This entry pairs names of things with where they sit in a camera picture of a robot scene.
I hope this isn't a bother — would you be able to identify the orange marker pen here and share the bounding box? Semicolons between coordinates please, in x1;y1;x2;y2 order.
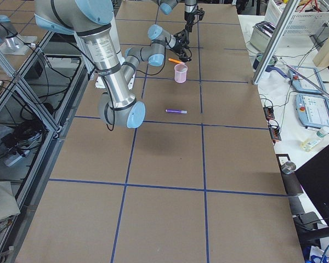
168;58;181;64

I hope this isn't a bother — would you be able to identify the purple marker pen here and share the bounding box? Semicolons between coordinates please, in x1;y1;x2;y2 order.
165;109;187;114

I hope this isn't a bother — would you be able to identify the pink mesh pen holder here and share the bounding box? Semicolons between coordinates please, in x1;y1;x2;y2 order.
174;64;188;83

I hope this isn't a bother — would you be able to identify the silver toaster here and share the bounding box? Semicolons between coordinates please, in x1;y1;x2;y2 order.
250;21;276;52

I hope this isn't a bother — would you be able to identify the dark blue pot with lid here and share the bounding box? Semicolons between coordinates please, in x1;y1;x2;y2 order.
253;52;287;79

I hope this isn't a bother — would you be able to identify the upper orange circuit board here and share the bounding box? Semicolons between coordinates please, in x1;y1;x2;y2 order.
263;106;275;120

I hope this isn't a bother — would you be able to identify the orange circuit board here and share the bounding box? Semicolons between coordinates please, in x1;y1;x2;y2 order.
269;125;281;142
263;106;275;120

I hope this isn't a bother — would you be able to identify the lower orange circuit board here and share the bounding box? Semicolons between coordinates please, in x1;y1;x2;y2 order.
269;125;281;142

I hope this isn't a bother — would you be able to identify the white plastic crate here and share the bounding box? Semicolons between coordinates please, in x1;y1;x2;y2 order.
265;1;329;36

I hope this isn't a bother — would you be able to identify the upper blue teach pendant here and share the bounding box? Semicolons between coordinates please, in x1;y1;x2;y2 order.
288;66;325;94

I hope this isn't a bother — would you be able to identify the blue teach pendant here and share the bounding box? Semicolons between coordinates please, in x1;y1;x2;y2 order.
288;66;325;94
296;93;329;128

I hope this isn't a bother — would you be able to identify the lower blue teach pendant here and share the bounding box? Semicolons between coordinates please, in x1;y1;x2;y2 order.
296;93;329;128

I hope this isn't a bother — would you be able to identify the clear plastic bottle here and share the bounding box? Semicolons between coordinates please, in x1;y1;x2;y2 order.
300;127;329;152

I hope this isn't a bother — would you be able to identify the small metal cup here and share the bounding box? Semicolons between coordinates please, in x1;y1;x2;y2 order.
281;161;297;175

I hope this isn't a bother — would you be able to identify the black monitor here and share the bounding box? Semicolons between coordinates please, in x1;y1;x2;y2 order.
296;145;329;226

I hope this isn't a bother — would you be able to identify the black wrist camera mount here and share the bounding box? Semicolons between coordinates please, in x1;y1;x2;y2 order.
173;30;188;43

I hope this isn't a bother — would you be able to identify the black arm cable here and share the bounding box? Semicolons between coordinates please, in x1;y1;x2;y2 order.
137;35;181;77

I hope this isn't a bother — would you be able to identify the aluminium frame post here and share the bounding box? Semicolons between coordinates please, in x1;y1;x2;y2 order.
252;0;299;85

